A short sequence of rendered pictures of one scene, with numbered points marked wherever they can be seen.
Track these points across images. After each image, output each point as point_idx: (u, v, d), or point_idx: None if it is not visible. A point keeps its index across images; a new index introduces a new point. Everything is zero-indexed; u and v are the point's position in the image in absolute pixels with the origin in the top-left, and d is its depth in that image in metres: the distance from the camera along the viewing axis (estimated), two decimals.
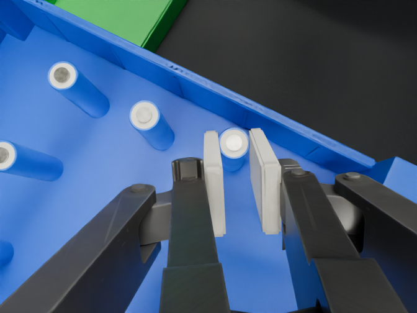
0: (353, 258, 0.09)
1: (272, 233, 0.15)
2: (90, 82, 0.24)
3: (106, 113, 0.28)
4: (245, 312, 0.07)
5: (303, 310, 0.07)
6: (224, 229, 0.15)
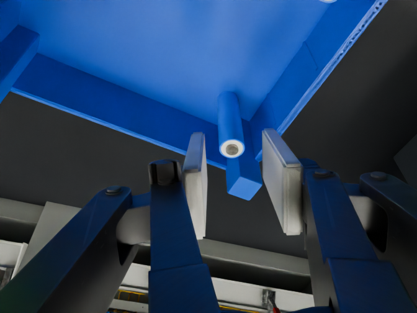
0: (370, 259, 0.08)
1: (293, 233, 0.15)
2: None
3: None
4: (245, 312, 0.07)
5: (303, 310, 0.07)
6: (203, 231, 0.15)
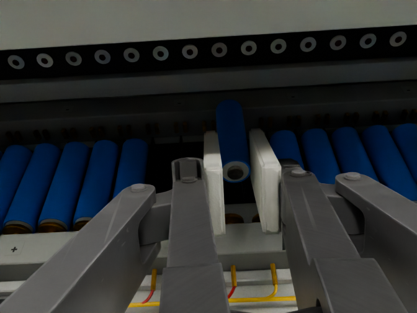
0: (353, 258, 0.09)
1: (272, 233, 0.15)
2: None
3: None
4: (245, 312, 0.07)
5: (303, 310, 0.07)
6: (224, 229, 0.15)
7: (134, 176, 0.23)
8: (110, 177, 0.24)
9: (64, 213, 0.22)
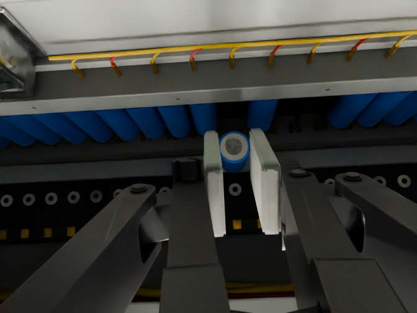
0: (353, 258, 0.09)
1: (272, 233, 0.15)
2: (240, 166, 0.23)
3: (224, 170, 0.27)
4: (245, 312, 0.07)
5: (303, 310, 0.07)
6: (224, 229, 0.15)
7: (347, 111, 0.25)
8: (370, 106, 0.26)
9: None
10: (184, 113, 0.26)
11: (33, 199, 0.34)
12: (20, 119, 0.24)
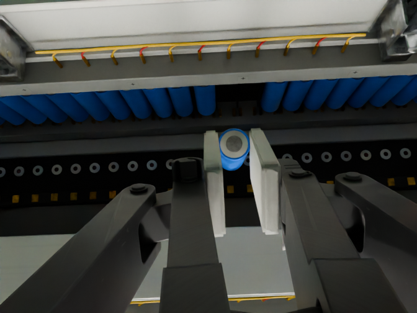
0: (353, 258, 0.09)
1: (272, 233, 0.15)
2: (189, 94, 0.33)
3: (185, 116, 0.36)
4: (245, 312, 0.07)
5: (303, 310, 0.07)
6: (224, 229, 0.15)
7: (269, 97, 0.33)
8: (288, 94, 0.33)
9: (321, 80, 0.30)
10: (143, 98, 0.33)
11: (22, 171, 0.40)
12: (13, 100, 0.31)
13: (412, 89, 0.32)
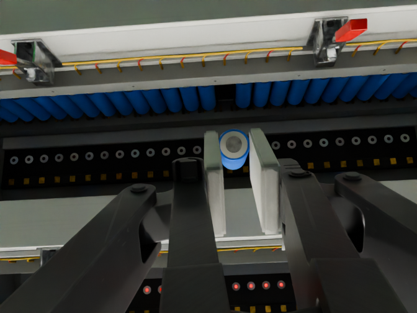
0: (353, 258, 0.09)
1: (272, 233, 0.15)
2: (177, 94, 0.42)
3: (175, 112, 0.46)
4: (245, 312, 0.07)
5: (303, 310, 0.07)
6: (224, 229, 0.15)
7: (239, 95, 0.42)
8: (254, 93, 0.42)
9: (277, 82, 0.40)
10: (142, 97, 0.42)
11: (46, 158, 0.50)
12: (43, 100, 0.41)
13: (351, 88, 0.41)
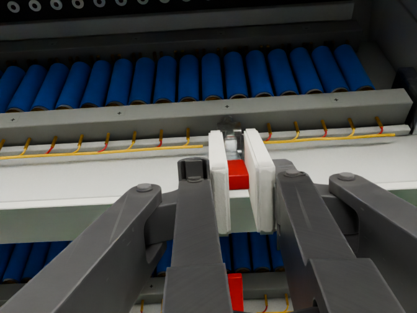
0: (349, 258, 0.09)
1: (266, 233, 0.15)
2: (84, 90, 0.33)
3: (99, 60, 0.35)
4: (245, 312, 0.07)
5: (303, 310, 0.07)
6: (229, 229, 0.15)
7: (5, 87, 0.33)
8: None
9: None
10: (131, 86, 0.33)
11: None
12: (255, 86, 0.31)
13: None
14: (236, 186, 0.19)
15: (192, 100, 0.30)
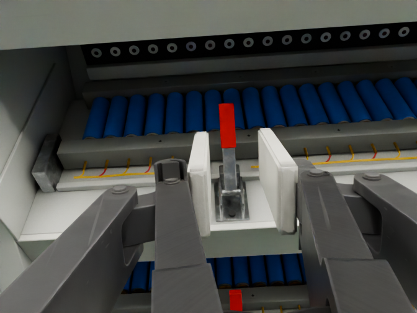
0: (366, 259, 0.08)
1: (288, 233, 0.15)
2: (368, 107, 0.38)
3: (365, 79, 0.40)
4: (245, 312, 0.07)
5: (303, 310, 0.07)
6: (208, 231, 0.15)
7: (298, 104, 0.38)
8: (281, 106, 0.39)
9: (264, 124, 0.37)
10: (408, 102, 0.38)
11: None
12: None
13: (178, 112, 0.38)
14: None
15: None
